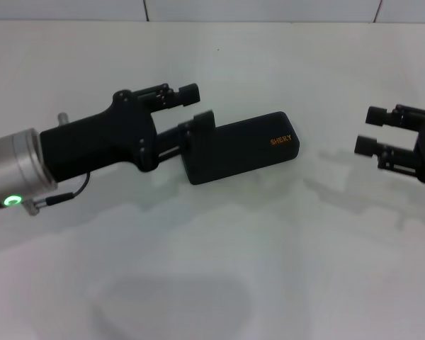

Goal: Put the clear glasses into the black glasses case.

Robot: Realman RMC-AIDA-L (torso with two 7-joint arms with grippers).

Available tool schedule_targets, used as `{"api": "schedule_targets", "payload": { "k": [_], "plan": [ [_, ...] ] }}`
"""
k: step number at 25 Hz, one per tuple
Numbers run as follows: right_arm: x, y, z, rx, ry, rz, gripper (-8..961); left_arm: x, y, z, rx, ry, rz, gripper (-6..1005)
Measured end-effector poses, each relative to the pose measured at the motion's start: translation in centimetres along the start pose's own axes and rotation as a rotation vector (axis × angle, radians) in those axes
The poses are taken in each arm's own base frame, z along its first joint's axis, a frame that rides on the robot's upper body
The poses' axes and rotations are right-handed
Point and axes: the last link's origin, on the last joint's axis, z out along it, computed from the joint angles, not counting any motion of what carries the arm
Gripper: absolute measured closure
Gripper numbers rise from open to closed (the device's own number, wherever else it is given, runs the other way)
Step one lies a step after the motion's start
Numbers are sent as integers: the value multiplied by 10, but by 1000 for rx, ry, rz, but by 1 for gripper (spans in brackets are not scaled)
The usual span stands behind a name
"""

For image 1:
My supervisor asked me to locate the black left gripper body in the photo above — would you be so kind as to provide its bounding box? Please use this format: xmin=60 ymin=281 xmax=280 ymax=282
xmin=39 ymin=89 xmax=160 ymax=183

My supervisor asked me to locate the black glasses case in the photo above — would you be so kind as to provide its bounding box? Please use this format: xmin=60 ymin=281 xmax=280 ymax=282
xmin=178 ymin=110 xmax=303 ymax=186

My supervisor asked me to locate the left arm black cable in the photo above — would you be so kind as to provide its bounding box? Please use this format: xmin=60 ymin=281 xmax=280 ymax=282
xmin=24 ymin=171 xmax=90 ymax=215

